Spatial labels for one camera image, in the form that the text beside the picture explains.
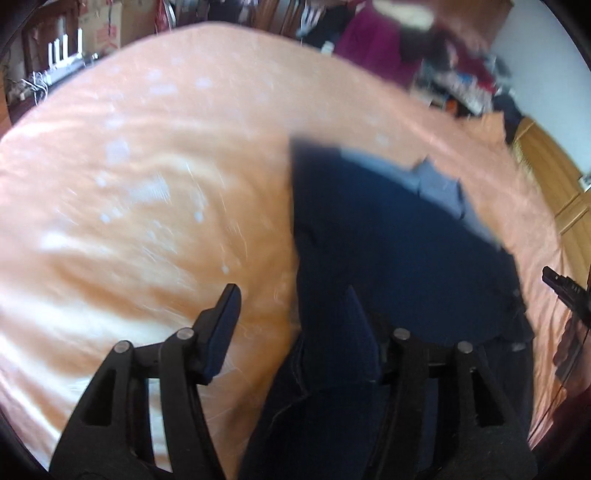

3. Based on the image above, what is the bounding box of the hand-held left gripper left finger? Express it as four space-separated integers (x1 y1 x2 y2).
48 283 242 480

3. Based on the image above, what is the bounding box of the cardboard box red print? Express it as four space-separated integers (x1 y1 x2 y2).
78 0 160 54

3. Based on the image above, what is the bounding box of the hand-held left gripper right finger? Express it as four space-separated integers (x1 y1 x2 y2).
346 285 539 480

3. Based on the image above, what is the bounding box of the pile of mixed clothes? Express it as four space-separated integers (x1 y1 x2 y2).
406 18 513 116

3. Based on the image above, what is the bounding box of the orange printed duvet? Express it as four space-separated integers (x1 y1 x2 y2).
0 21 573 472

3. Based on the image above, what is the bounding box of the white router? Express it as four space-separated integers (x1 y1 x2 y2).
46 28 86 68

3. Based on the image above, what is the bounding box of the cream garment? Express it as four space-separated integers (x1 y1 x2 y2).
374 0 437 31

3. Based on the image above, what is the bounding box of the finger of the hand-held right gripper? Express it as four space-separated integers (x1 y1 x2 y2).
542 265 591 324

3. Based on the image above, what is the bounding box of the black garment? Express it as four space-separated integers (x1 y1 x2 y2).
496 92 526 144

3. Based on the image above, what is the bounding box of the purple jacket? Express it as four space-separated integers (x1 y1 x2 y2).
335 4 416 86

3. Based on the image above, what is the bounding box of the wooden headboard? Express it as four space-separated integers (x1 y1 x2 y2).
512 115 591 278

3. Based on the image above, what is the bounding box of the navy garment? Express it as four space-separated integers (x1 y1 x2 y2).
240 134 536 480

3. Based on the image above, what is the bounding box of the brown wooden wardrobe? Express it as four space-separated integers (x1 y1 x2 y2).
434 0 514 44

